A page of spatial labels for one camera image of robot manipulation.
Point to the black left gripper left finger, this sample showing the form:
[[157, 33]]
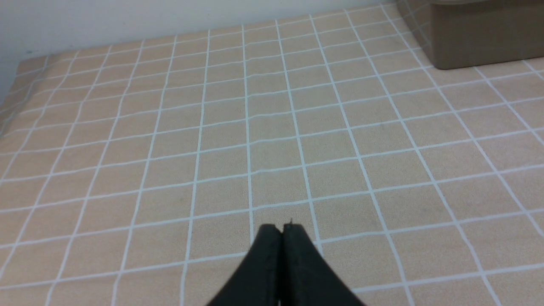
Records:
[[255, 281]]

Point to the beige checkered tablecloth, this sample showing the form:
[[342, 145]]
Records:
[[139, 173]]

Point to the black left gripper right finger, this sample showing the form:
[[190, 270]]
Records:
[[308, 279]]

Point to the olive green plastic bin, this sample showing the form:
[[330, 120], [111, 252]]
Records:
[[466, 33]]

